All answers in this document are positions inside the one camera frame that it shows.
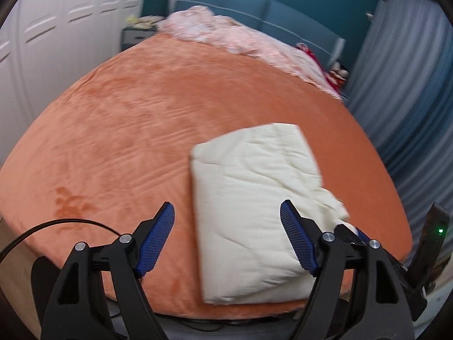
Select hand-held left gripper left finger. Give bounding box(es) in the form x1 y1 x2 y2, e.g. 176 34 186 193
40 201 176 340

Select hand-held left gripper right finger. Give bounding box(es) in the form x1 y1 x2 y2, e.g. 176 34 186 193
279 200 415 340

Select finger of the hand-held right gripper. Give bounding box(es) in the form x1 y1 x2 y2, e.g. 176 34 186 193
349 224 371 246

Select cream blanket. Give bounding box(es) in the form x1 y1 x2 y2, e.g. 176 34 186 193
190 123 355 304

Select orange bed blanket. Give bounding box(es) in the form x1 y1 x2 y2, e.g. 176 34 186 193
0 31 414 321

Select grey curtain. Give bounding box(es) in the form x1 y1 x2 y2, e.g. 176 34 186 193
344 0 453 229

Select plush toys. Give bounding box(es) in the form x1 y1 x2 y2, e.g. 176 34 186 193
327 62 349 88

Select red fabric item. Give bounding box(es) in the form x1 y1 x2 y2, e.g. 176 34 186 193
296 42 321 69

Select dark nightstand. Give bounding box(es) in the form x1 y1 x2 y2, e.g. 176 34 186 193
122 25 161 52

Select pink lace quilt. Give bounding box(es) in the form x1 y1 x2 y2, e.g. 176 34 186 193
157 5 343 100

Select white wardrobe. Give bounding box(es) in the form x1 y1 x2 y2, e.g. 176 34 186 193
0 0 153 163

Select blue upholstered headboard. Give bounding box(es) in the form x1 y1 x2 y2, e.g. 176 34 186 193
166 0 347 76

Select black cable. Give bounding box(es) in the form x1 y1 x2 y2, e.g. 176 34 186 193
0 218 123 267

